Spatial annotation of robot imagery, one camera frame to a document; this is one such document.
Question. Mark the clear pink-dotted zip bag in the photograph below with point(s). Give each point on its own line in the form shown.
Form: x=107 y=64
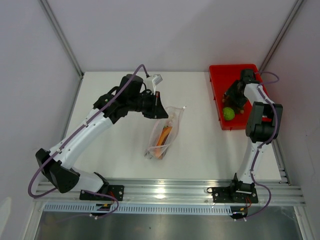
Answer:
x=175 y=115

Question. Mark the green custard apple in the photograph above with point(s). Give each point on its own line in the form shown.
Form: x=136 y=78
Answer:
x=228 y=113

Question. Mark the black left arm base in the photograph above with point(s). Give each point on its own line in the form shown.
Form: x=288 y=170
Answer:
x=106 y=193

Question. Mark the aluminium corner post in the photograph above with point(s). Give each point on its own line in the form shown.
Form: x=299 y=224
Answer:
x=285 y=27
x=53 y=21

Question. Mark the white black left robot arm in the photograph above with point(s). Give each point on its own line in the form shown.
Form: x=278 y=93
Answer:
x=57 y=164

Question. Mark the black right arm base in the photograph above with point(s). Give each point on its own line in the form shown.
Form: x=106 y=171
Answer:
x=224 y=195

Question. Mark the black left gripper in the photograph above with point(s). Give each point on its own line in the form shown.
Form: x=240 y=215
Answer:
x=157 y=110

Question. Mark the brown longan fruit bunch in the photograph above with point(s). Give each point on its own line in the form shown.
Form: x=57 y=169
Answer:
x=227 y=102

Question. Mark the red plastic bin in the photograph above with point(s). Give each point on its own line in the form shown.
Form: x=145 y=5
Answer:
x=221 y=78

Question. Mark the aluminium corner post right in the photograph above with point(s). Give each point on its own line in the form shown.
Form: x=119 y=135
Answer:
x=285 y=27

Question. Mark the aluminium corner post left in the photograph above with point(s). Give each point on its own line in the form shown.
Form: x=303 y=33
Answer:
x=53 y=21

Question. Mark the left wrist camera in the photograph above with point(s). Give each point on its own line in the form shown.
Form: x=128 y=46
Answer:
x=152 y=81

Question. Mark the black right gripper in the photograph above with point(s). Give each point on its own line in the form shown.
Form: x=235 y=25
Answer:
x=230 y=92

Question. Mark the white slotted cable duct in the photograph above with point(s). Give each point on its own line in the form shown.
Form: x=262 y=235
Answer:
x=130 y=208

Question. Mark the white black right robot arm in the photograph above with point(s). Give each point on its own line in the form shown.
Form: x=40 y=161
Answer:
x=261 y=129

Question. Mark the aluminium front rail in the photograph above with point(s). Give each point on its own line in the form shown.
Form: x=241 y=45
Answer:
x=194 y=192

